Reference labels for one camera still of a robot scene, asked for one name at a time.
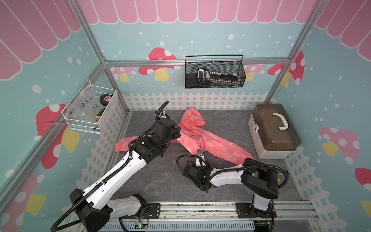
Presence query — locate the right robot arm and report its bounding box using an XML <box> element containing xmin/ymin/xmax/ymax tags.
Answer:
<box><xmin>176</xmin><ymin>155</ymin><xmax>290</xmax><ymax>218</ymax></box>

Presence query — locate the pink patterned kids jacket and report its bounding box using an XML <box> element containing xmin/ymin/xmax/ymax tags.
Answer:
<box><xmin>116</xmin><ymin>108</ymin><xmax>253</xmax><ymax>165</ymax></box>

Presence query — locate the green circuit board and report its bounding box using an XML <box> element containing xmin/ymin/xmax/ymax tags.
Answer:
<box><xmin>134</xmin><ymin>222</ymin><xmax>148</xmax><ymax>230</ymax></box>

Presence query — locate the black wire mesh basket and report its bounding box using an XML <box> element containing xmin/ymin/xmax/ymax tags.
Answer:
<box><xmin>184</xmin><ymin>55</ymin><xmax>246</xmax><ymax>89</ymax></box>

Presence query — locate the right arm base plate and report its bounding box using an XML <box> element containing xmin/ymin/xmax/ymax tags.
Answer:
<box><xmin>236</xmin><ymin>203</ymin><xmax>277</xmax><ymax>219</ymax></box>

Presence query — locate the brown lidded toolbox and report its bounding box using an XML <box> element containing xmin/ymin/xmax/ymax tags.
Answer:
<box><xmin>248</xmin><ymin>103</ymin><xmax>301</xmax><ymax>160</ymax></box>

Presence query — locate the socket wrench set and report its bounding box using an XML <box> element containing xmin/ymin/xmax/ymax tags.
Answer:
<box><xmin>196</xmin><ymin>68</ymin><xmax>240</xmax><ymax>86</ymax></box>

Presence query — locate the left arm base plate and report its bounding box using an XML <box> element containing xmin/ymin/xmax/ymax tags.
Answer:
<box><xmin>125</xmin><ymin>204</ymin><xmax>161</xmax><ymax>220</ymax></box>

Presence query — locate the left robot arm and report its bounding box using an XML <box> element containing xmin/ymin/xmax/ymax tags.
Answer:
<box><xmin>50</xmin><ymin>117</ymin><xmax>181</xmax><ymax>232</ymax></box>

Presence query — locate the black tape roll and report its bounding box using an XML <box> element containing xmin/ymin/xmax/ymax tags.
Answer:
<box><xmin>100</xmin><ymin>94</ymin><xmax>113</xmax><ymax>107</ymax></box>

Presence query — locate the yellow tool in basket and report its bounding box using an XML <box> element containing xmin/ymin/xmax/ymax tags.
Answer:
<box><xmin>96</xmin><ymin>108</ymin><xmax>105</xmax><ymax>120</ymax></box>

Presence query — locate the white wire basket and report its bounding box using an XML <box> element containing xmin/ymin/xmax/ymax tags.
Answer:
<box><xmin>61</xmin><ymin>79</ymin><xmax>118</xmax><ymax>134</ymax></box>

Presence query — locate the clear plastic labelled bag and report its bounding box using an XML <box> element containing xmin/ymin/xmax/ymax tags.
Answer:
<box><xmin>67</xmin><ymin>86</ymin><xmax>102</xmax><ymax>123</ymax></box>

